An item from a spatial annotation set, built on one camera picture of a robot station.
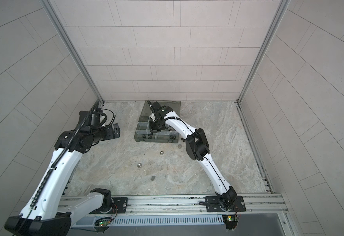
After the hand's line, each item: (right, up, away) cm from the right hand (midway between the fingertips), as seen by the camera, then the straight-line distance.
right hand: (151, 131), depth 93 cm
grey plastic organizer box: (-6, -1, +3) cm, 7 cm away
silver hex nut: (+7, -13, -4) cm, 15 cm away
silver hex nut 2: (-5, -19, -9) cm, 21 cm away
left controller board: (-16, -38, -29) cm, 50 cm away
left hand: (-14, +4, -21) cm, 26 cm away
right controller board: (+43, -39, -25) cm, 63 cm away
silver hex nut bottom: (+4, -24, -14) cm, 28 cm away
